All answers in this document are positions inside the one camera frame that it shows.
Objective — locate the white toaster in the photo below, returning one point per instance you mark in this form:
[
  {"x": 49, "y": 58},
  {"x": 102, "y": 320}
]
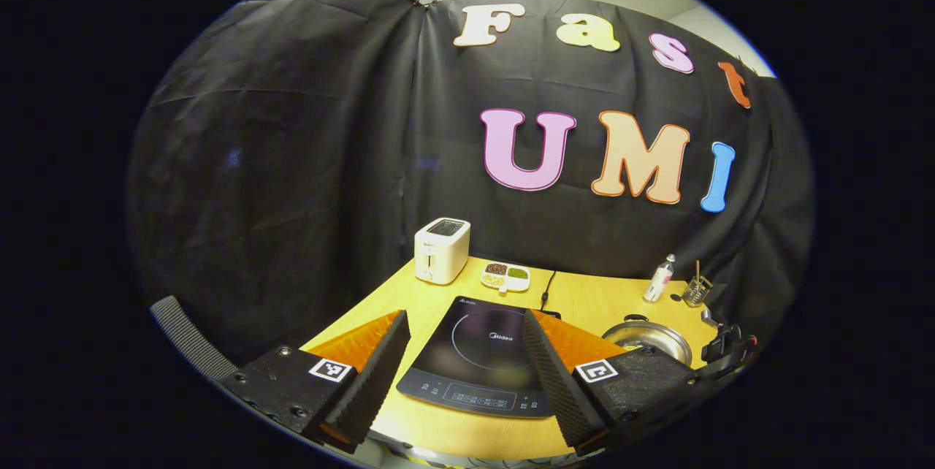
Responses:
[{"x": 438, "y": 253}]

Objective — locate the brown wooden stick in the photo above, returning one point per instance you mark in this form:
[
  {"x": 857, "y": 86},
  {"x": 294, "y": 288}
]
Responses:
[{"x": 697, "y": 270}]

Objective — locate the white divided dish with beans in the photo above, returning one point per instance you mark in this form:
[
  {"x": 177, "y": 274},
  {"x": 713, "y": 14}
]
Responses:
[{"x": 505, "y": 277}]

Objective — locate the black induction cooktop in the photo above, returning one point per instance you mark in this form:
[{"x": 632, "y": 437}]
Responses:
[{"x": 475, "y": 352}]

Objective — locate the dark ribbed strip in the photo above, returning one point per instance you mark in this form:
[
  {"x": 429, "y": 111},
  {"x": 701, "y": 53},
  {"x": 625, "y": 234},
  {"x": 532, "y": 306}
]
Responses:
[{"x": 190, "y": 341}]

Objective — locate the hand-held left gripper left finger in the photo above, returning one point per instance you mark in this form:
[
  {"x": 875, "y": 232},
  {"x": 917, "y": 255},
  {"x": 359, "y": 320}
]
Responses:
[{"x": 376, "y": 385}]

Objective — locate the white plastic bottle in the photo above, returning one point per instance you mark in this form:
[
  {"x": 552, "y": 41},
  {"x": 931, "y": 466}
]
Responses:
[{"x": 659, "y": 279}]

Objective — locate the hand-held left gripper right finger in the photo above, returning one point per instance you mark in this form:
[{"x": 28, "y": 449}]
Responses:
[{"x": 556, "y": 381}]

